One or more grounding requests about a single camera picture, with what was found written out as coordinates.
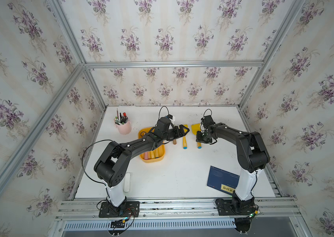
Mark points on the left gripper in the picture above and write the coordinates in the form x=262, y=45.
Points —
x=181, y=134

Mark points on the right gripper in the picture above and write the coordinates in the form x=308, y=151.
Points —
x=198, y=139

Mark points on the yellow shovel blue tip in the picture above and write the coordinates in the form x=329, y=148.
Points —
x=184, y=140

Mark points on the yellow storage box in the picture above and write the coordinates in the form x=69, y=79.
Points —
x=151, y=156

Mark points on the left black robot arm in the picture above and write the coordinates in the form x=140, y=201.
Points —
x=112, y=165

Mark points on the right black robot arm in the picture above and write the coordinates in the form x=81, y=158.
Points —
x=252, y=156

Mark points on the blue book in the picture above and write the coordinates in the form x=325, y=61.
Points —
x=222, y=180

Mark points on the pink pen cup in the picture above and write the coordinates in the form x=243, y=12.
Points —
x=122, y=123

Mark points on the white eraser bar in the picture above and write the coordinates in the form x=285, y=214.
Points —
x=127, y=181

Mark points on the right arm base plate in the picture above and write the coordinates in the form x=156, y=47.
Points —
x=235, y=206

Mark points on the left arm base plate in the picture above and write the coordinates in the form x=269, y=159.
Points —
x=126, y=209

